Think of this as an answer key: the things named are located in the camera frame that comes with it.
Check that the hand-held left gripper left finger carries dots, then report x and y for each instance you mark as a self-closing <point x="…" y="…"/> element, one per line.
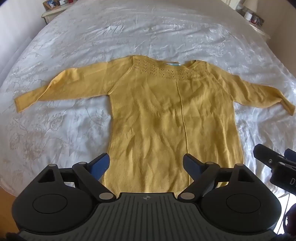
<point x="101" y="163"/>

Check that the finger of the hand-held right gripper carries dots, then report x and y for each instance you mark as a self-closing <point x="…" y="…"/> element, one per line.
<point x="266" y="155"/>
<point x="291" y="154"/>

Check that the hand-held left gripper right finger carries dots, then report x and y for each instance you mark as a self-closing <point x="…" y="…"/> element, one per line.
<point x="190" y="163"/>

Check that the yellow knit sweater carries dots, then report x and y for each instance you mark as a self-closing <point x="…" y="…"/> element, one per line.
<point x="161" y="115"/>

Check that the person's dark patterned clothing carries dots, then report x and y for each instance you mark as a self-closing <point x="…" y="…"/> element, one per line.
<point x="291" y="219"/>

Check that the cream nightstand with white cup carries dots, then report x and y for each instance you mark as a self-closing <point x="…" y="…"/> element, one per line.
<point x="260" y="29"/>

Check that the white embroidered bedspread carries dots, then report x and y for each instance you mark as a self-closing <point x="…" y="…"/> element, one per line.
<point x="115" y="34"/>

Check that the white cup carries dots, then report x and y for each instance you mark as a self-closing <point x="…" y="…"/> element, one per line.
<point x="248" y="15"/>

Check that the cream table lamp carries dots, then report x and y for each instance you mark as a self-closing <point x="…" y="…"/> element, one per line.
<point x="251" y="5"/>

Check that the cream nightstand with photo frame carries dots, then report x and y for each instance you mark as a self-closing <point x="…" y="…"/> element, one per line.
<point x="52" y="14"/>

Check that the wooden photo frame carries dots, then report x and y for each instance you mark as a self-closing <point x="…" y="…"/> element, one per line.
<point x="50" y="3"/>

